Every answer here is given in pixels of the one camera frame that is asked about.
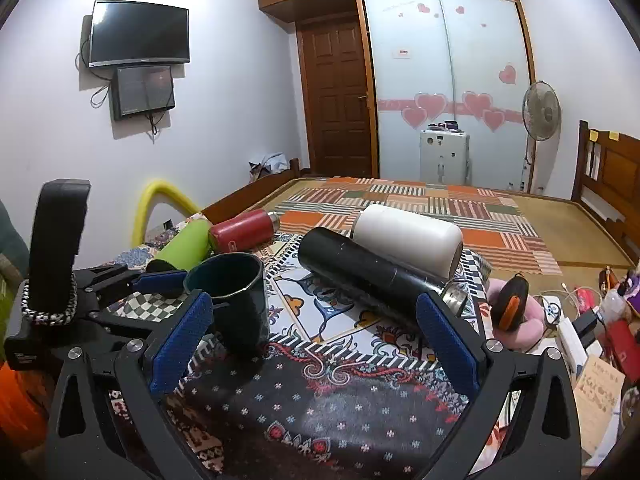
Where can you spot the red bottle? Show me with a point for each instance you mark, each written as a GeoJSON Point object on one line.
{"type": "Point", "coordinates": [239, 232]}

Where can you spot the brown cardboard sheet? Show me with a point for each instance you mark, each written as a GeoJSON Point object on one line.
{"type": "Point", "coordinates": [597, 400]}

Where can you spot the ornate printed blanket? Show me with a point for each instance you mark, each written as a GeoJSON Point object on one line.
{"type": "Point", "coordinates": [325, 360]}

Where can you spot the brown wooden door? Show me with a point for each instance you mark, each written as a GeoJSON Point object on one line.
{"type": "Point", "coordinates": [336, 100]}

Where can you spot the black and orange tool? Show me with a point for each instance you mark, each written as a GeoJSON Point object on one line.
{"type": "Point", "coordinates": [510, 302]}

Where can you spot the wooden bed headboard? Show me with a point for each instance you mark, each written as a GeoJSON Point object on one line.
{"type": "Point", "coordinates": [617, 175]}

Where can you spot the white power strip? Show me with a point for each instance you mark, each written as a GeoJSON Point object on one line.
{"type": "Point", "coordinates": [572, 345]}

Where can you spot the red box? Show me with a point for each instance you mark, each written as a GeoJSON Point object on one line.
{"type": "Point", "coordinates": [622, 347]}

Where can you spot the frosted wardrobe sliding door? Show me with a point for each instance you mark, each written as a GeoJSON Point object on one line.
{"type": "Point", "coordinates": [487, 50]}
{"type": "Point", "coordinates": [407, 60]}

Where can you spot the small white cabinet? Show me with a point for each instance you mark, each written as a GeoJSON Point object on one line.
{"type": "Point", "coordinates": [444, 157]}

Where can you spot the woven straw bed mat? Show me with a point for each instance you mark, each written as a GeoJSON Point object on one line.
{"type": "Point", "coordinates": [570, 230]}

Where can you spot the pile of bags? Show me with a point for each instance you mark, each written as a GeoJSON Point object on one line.
{"type": "Point", "coordinates": [267, 164]}

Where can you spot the yellow foam tube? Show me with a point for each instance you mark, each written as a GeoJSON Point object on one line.
{"type": "Point", "coordinates": [145, 200]}

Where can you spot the pink neck pillow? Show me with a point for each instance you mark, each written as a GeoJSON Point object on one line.
{"type": "Point", "coordinates": [531, 327]}

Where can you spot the white thermos flask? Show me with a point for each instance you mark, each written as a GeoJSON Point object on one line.
{"type": "Point", "coordinates": [407, 237]}

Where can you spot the striped patchwork quilt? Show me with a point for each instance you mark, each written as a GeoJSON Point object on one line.
{"type": "Point", "coordinates": [480, 220]}

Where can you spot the small black wall monitor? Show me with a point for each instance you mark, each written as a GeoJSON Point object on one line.
{"type": "Point", "coordinates": [144, 91]}

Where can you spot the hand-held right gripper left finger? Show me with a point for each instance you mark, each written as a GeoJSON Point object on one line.
{"type": "Point", "coordinates": [179, 347]}

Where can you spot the orange cloth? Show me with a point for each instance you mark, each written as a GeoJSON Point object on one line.
{"type": "Point", "coordinates": [17, 405]}

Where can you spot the black wall television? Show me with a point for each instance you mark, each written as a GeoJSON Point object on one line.
{"type": "Point", "coordinates": [140, 32]}

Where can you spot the dark green cup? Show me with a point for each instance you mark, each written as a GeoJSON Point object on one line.
{"type": "Point", "coordinates": [240, 305]}

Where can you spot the clear plastic bottle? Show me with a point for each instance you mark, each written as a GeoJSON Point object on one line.
{"type": "Point", "coordinates": [614, 300]}

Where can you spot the jars on white cabinet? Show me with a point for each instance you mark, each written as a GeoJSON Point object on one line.
{"type": "Point", "coordinates": [445, 125]}

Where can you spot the standing electric fan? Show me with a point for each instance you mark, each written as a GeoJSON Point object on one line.
{"type": "Point", "coordinates": [541, 110]}

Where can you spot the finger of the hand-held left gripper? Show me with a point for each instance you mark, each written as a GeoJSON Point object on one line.
{"type": "Point", "coordinates": [125, 327]}
{"type": "Point", "coordinates": [160, 281]}

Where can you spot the wooden bed footboard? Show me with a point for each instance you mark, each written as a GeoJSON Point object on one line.
{"type": "Point", "coordinates": [250, 192]}

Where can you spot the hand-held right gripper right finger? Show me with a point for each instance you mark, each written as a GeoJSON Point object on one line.
{"type": "Point", "coordinates": [446, 347]}

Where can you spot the lime green bottle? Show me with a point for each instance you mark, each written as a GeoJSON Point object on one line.
{"type": "Point", "coordinates": [185, 246]}

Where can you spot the black thermos flask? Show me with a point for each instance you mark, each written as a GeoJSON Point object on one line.
{"type": "Point", "coordinates": [360, 270]}

